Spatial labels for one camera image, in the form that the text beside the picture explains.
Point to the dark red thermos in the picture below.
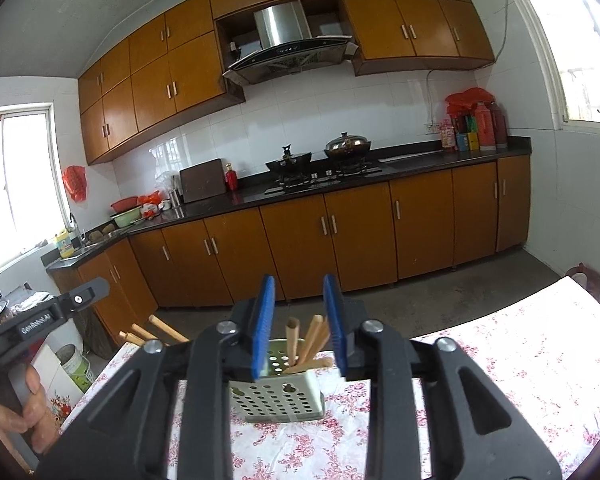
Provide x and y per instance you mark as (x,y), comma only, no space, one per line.
(499,126)

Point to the window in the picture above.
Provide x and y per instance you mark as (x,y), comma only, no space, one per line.
(32,209)
(567,35)

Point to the black wok with ladle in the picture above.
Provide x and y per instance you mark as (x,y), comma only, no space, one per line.
(290,164)

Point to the yellow detergent bottle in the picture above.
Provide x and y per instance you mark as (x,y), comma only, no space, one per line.
(64,244)

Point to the black lidded wok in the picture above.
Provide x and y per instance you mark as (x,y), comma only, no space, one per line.
(347,149)

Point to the red orange thermos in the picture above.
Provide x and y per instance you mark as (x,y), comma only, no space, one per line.
(485,128)

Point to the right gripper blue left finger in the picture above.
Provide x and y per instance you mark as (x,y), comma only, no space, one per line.
(232,349)

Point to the green plastic basin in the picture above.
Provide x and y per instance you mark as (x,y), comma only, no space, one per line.
(126,218)

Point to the red plastic basin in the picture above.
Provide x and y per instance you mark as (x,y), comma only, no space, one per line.
(124,204)

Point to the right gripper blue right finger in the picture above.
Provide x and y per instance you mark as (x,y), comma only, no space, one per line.
(368,349)

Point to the red plastic bag on counter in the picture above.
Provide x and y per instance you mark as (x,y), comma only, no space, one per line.
(464,103)

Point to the white paint bucket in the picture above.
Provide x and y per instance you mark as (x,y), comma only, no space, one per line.
(77,366)

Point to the wooden chopstick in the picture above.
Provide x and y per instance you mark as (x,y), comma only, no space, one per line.
(292,337)
(314,328)
(131,338)
(167,329)
(139,331)
(314,364)
(320,340)

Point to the orange red bag on counter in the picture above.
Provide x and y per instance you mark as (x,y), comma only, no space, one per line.
(150,204)

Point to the small red bottle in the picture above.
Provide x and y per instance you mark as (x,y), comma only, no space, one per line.
(231,177)

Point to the brown upper wall cabinets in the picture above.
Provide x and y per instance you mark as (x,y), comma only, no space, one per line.
(199,56)

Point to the dark brown cutting board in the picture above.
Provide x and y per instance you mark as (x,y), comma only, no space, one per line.
(203,181)

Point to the black stone countertop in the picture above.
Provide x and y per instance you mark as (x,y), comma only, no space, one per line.
(320,177)

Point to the brown lower kitchen cabinets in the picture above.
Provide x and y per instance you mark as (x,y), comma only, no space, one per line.
(422,215)

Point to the floral white red tablecloth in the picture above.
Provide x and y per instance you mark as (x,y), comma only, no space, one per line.
(484,404)

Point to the red plastic bag on wall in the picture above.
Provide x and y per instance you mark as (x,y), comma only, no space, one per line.
(75,183)

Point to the green perforated utensil holder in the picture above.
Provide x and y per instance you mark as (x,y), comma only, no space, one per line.
(276,398)

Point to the left window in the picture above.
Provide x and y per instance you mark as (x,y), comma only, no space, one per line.
(32,209)

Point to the right window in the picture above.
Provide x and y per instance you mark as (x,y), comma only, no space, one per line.
(567,35)

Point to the steel black range hood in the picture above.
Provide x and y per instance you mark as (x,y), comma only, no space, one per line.
(283,39)

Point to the left hand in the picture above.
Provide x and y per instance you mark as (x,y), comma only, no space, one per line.
(34,416)

